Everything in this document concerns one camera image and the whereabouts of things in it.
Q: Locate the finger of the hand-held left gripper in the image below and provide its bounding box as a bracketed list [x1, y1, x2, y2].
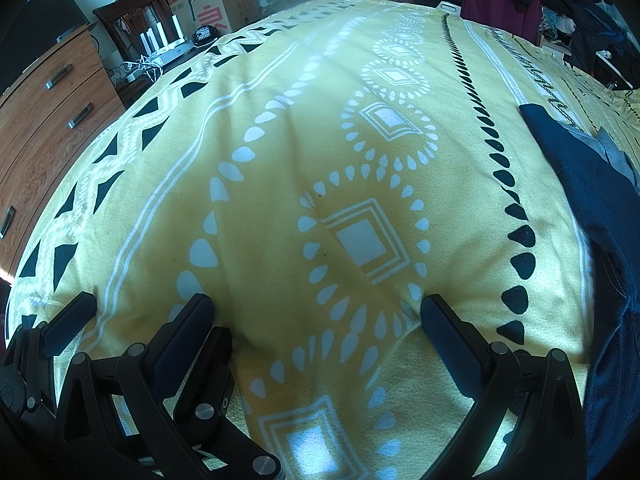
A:
[41, 292, 99, 357]
[172, 326, 282, 480]

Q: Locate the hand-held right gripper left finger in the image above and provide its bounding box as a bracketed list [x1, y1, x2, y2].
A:
[52, 292, 221, 480]

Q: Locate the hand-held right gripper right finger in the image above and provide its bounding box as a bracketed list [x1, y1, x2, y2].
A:
[420, 295, 588, 480]

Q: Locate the navy and grey small garment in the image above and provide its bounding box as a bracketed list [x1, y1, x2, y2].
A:
[519, 104, 640, 480]

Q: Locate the dark clothes pile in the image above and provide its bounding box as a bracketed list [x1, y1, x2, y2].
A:
[540, 0, 636, 86]

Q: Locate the wooden dresser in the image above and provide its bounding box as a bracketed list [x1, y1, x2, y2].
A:
[0, 25, 126, 281]

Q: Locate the yellow patterned blanket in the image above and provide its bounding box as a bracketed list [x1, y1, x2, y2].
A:
[7, 0, 640, 480]

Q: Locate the white router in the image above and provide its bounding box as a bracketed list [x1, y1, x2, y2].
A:
[139, 14, 196, 68]

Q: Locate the black flat screen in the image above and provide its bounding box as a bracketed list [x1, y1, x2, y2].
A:
[0, 0, 88, 96]

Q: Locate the dark wooden chair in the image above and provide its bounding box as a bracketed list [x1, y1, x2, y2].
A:
[92, 0, 173, 106]

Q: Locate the red printed cardboard box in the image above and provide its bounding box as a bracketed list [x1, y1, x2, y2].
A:
[170, 0, 236, 43]

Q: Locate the plain cardboard box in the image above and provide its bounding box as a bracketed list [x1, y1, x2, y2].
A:
[220, 0, 261, 26]

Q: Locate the white cables bundle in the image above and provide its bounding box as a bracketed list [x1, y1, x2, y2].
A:
[107, 57, 166, 86]

